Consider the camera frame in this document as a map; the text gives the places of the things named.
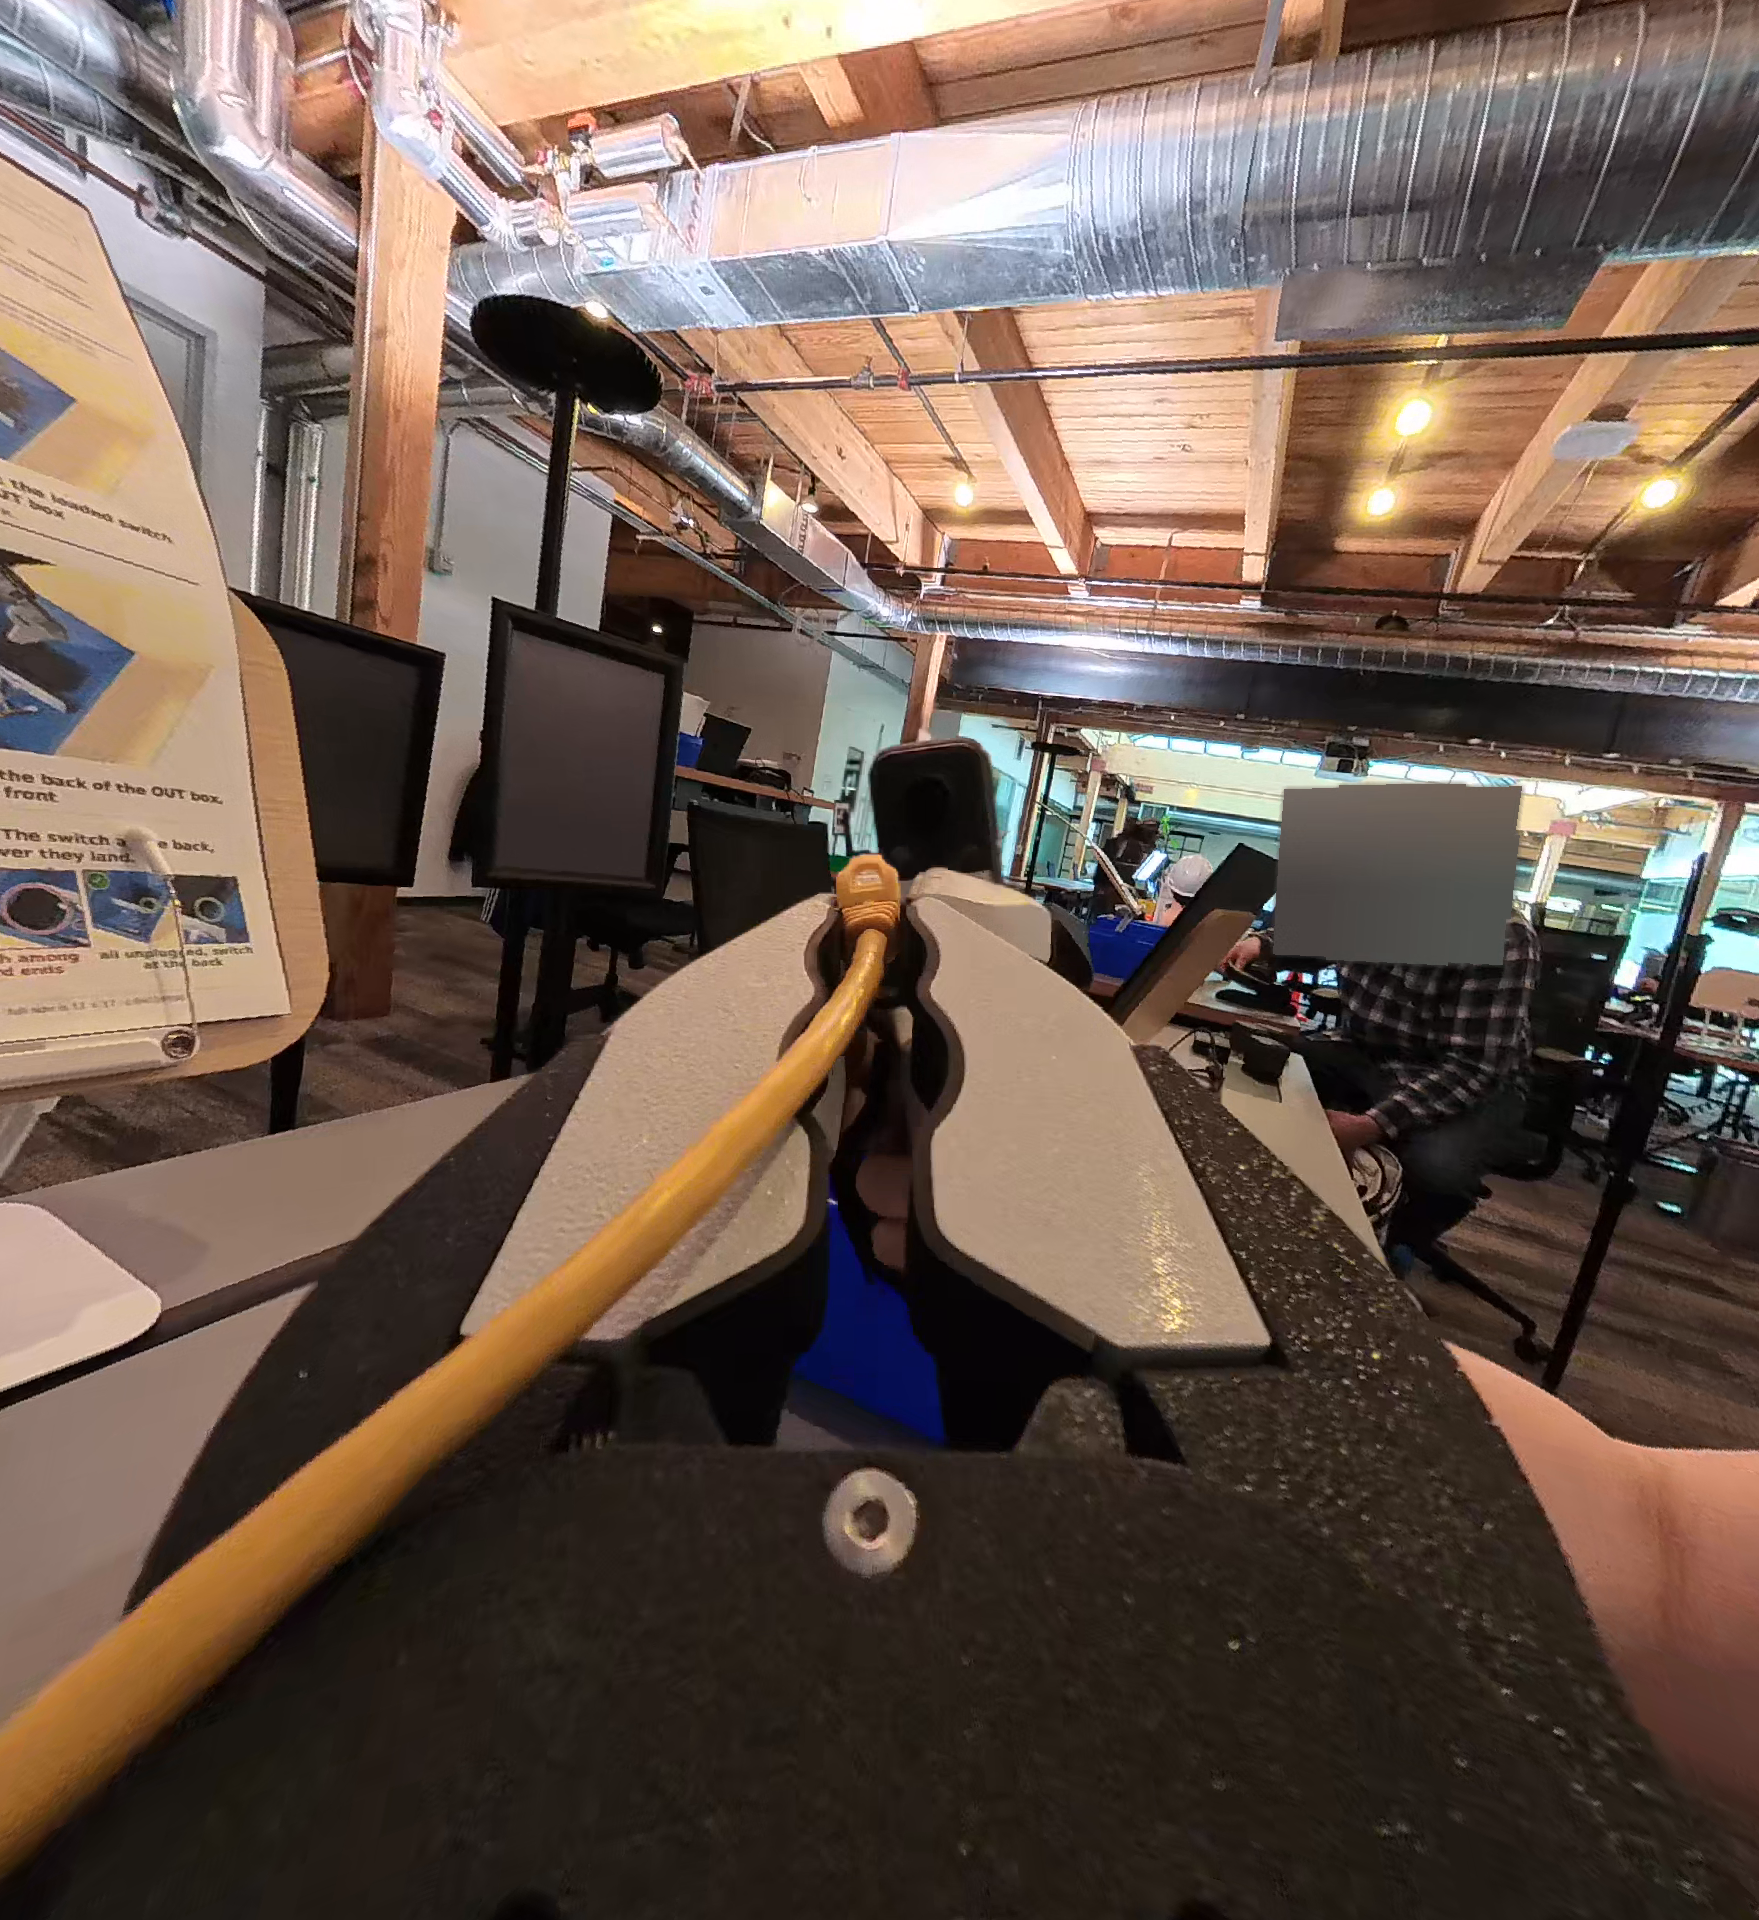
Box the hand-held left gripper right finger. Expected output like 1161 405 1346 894
904 871 1276 1412

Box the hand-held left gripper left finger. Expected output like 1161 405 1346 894
460 892 856 1412

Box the yellow ethernet cable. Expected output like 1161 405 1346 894
0 856 909 1920

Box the person's right forearm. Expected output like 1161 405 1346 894
1450 1344 1759 1831

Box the black office chair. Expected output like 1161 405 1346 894
684 796 840 960
869 742 1002 882

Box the blue plastic bin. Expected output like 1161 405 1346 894
789 1202 947 1448

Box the white stand base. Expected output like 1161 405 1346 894
0 1202 168 1430

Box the wooden pillar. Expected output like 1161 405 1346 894
334 121 466 1022

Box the printed instruction poster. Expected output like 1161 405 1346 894
0 90 295 1067

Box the black pole with round top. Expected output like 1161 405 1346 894
470 291 666 617

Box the silver ventilation duct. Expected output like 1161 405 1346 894
453 0 1759 337

